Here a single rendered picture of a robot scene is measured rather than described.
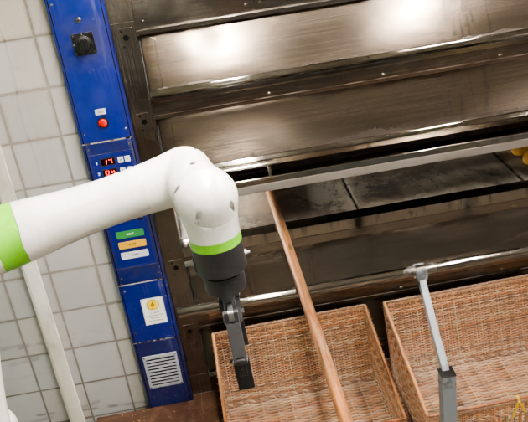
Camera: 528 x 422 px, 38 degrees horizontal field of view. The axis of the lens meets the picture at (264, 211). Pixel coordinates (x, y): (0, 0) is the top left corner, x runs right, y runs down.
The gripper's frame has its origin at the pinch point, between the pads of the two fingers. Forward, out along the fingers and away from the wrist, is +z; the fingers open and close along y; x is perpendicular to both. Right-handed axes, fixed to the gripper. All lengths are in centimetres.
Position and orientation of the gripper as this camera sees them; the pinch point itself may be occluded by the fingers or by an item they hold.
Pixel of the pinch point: (243, 360)
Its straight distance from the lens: 149.2
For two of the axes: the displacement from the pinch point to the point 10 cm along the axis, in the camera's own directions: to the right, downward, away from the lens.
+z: 1.7, 8.9, 4.3
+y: 1.1, 4.2, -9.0
